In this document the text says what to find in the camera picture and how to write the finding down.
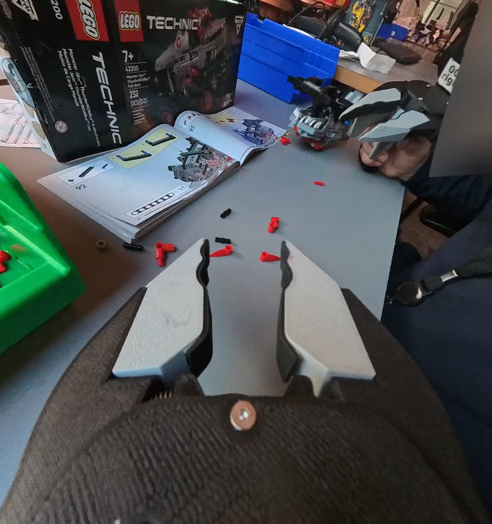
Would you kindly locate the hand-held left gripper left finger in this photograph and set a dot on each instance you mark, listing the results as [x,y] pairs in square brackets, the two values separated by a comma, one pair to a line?
[164,315]

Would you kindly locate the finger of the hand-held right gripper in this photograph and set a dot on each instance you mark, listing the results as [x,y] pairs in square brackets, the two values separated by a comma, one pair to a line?
[397,125]
[372,104]

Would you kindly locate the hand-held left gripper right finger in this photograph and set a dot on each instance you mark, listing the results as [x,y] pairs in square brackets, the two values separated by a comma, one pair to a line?
[323,323]

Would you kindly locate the grey toy truck model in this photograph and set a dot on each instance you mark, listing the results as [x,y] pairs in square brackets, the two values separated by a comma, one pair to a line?
[315,123]

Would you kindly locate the black toy set box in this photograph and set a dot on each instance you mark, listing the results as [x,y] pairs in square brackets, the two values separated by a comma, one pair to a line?
[106,82]

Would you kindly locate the person's right hand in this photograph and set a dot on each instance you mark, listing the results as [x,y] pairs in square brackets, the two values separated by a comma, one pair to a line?
[399,159]

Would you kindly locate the wooden desk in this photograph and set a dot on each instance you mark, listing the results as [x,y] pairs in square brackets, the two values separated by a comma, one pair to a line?
[364,80]

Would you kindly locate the white crumpled paper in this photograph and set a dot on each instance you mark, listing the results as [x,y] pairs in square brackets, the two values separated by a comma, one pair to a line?
[376,57]

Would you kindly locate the black keyboard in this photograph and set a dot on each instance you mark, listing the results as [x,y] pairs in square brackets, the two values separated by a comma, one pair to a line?
[397,51]

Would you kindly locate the small blue bin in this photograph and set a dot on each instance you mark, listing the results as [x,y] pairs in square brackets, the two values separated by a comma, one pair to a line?
[391,32]

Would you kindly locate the red tooth piece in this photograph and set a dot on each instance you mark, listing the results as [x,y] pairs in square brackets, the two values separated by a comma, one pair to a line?
[223,252]
[267,257]

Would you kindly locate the black chair part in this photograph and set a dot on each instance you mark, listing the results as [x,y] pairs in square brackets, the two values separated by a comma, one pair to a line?
[438,223]

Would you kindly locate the blue plastic bin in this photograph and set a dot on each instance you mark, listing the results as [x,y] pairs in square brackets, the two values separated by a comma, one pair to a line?
[278,53]

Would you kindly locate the green plastic bin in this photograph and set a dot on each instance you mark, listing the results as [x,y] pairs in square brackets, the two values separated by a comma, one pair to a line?
[33,294]

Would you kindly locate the person's navy clothing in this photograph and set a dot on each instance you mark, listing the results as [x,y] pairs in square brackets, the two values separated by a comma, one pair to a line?
[454,368]

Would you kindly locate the open instruction booklet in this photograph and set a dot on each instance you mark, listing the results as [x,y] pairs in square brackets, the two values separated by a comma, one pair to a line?
[147,176]

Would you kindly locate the white line-drawing sheet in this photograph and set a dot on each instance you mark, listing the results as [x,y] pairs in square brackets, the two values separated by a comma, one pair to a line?
[4,123]

